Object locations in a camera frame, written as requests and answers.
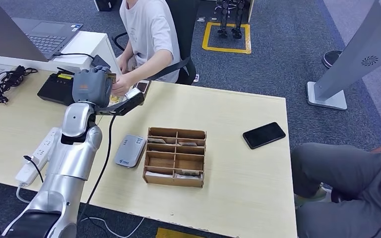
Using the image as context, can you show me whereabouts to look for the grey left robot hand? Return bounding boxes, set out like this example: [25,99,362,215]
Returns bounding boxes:
[71,65,114,109]

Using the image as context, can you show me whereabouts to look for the person's left hand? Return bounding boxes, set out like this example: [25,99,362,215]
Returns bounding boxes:
[111,73,135,97]

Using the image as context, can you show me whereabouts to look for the stack of patterned cards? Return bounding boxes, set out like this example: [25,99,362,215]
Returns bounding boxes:
[107,94,127,107]

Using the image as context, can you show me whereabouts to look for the grey card reader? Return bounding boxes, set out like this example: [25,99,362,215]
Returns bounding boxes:
[114,134,147,169]

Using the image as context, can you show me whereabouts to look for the wooden compartment box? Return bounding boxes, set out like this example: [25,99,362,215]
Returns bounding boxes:
[142,127,207,188]

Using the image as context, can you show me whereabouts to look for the person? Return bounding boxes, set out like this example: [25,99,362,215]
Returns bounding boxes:
[111,0,182,97]
[290,138,381,238]

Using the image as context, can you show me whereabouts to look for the black handheld screen device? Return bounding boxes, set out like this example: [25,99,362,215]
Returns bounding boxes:
[133,79,151,98]

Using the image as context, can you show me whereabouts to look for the black USB hub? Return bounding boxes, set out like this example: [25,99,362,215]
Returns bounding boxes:
[90,54,111,69]

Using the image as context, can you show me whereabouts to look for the black desktop device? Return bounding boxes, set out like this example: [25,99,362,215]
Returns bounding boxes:
[37,67,77,107]

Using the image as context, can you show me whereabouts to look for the white desk shelf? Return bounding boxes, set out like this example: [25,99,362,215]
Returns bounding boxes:
[0,31,123,108]

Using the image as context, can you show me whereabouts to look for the black box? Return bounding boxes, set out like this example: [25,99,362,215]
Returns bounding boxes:
[93,0,116,12]

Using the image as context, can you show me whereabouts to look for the black office chair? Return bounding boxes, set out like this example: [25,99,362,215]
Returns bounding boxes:
[112,0,201,86]

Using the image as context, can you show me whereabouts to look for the yellow floor tape square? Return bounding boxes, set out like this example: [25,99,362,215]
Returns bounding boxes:
[202,22,253,55]

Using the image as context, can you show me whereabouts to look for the grey laptop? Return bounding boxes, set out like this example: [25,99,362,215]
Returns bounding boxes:
[0,0,84,62]

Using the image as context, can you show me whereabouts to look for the white power strip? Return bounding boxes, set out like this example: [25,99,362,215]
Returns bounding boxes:
[15,127,63,187]

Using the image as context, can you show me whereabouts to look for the black humanoid robot legs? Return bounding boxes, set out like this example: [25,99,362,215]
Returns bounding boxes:
[215,0,246,40]

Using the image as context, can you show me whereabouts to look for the white cabinet panel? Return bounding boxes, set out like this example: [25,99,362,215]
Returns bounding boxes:
[247,0,256,24]

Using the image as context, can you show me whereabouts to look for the black smartphone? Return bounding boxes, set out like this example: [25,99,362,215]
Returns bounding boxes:
[242,121,286,150]

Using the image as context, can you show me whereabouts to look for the yellow floor tape strip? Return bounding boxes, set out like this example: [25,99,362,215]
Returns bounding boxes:
[155,227,207,238]

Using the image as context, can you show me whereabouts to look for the black round floor base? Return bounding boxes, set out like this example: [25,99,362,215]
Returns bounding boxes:
[321,50,344,69]

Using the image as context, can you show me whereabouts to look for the grey kiosk stand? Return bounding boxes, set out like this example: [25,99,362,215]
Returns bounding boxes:
[306,0,381,111]

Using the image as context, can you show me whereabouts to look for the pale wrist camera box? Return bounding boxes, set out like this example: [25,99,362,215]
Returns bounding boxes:
[125,87,141,100]

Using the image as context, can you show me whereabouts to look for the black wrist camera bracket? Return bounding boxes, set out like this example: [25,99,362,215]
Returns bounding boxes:
[95,92,145,117]

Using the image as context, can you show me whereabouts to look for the black hub cable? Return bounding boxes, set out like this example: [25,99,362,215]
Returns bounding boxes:
[53,51,95,60]

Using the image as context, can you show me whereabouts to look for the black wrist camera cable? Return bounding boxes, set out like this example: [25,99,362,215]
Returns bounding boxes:
[77,115,117,224]

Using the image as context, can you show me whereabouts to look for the black coiled cable bundle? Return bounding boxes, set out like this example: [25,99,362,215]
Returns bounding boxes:
[0,64,39,105]

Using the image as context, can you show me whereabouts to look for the black power cable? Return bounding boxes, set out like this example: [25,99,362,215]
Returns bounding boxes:
[23,155,44,183]

